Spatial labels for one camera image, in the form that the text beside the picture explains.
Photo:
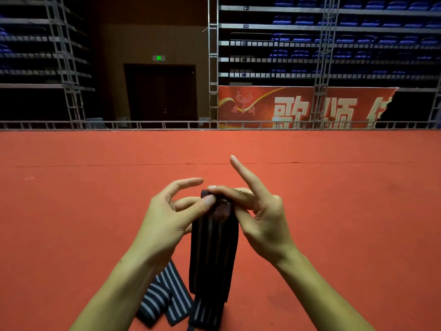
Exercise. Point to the person's right hand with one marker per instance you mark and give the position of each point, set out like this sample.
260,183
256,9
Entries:
268,224

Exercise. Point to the person's left hand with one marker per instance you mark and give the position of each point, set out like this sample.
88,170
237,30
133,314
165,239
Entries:
160,227

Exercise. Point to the person's right middle finger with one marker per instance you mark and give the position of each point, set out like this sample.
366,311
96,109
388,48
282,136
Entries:
230,193

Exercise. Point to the person's left middle finger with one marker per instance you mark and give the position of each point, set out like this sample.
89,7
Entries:
186,202

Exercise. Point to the person's right thumb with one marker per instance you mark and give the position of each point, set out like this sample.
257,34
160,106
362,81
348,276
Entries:
245,220

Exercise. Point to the person's left thumb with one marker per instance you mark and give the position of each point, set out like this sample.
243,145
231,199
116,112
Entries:
196,208

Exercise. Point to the black grey-striped elastic wrap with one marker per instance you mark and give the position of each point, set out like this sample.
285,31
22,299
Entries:
165,296
213,251

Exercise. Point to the person's right forearm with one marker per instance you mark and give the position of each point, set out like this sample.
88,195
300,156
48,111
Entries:
320,296

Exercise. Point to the person's left forearm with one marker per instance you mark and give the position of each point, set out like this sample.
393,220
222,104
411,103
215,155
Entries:
117,293

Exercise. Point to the dark brown double door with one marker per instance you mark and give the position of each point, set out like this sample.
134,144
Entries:
160,93

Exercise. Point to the grey box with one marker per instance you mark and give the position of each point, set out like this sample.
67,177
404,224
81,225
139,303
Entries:
95,123

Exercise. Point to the vertical metal truss tower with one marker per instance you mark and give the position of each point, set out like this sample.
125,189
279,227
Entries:
67,65
325,48
213,65
434,106

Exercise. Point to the red banner with white characters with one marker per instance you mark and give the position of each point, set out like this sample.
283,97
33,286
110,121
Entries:
348,106

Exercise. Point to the green exit sign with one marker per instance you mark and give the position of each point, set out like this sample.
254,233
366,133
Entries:
159,58

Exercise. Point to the retractable bleacher stand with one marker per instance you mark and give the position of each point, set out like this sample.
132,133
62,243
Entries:
275,28
24,86

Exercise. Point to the rows of blue seats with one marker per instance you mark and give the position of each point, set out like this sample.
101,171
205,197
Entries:
4,48
368,39

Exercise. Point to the horizontal metal truss rail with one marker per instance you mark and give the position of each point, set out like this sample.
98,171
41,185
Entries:
165,125

